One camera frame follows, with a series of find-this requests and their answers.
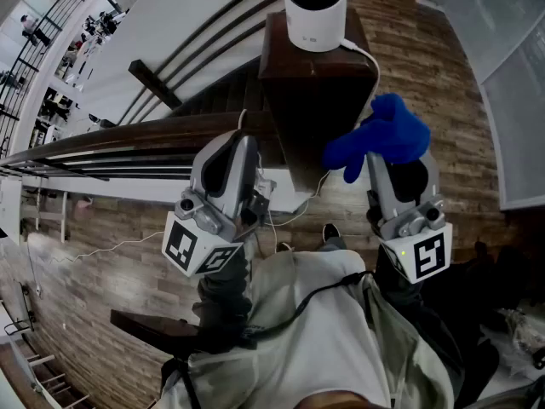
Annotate dark wooden beam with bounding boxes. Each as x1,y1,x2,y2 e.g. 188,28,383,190
128,60,183,110

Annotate person's grey trouser leg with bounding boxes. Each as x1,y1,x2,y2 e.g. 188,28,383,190
317,236,348,253

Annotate person's white shirt torso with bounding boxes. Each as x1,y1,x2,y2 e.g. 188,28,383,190
152,249,456,409

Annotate white camera with black dome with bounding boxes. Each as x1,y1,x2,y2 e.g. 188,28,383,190
283,0,348,54

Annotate black strap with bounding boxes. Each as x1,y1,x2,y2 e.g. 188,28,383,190
160,358,202,409

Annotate person's right forearm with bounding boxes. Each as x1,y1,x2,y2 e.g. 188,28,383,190
374,245,468,383

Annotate person's left forearm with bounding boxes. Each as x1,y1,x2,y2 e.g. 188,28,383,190
191,240,256,353

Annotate black metal railing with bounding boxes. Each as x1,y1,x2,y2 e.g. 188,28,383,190
0,0,107,144

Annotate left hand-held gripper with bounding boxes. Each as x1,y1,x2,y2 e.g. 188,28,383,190
161,130,278,279

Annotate black cable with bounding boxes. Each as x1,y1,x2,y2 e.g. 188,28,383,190
242,270,376,341

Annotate wooden rack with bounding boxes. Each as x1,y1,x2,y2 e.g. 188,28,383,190
23,353,91,409

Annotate dark wooden newel post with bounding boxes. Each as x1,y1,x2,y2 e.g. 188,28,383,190
258,9,382,193

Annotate white framed glass panel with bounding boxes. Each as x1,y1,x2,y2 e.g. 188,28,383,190
416,0,545,211

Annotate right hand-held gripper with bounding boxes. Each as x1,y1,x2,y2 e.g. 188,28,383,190
365,149,453,285

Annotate thin white floor cable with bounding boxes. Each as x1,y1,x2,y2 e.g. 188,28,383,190
42,230,165,266

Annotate dark wooden board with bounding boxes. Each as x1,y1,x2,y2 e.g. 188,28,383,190
110,308,204,351

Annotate blue cloth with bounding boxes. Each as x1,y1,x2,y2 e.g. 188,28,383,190
322,93,432,185

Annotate clear plastic bag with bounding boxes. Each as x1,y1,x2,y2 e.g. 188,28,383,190
480,308,545,378

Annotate black balustrade bars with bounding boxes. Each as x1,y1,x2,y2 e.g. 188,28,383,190
0,147,198,183

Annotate dark wooden handrail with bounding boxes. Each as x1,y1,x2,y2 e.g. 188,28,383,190
0,111,278,170

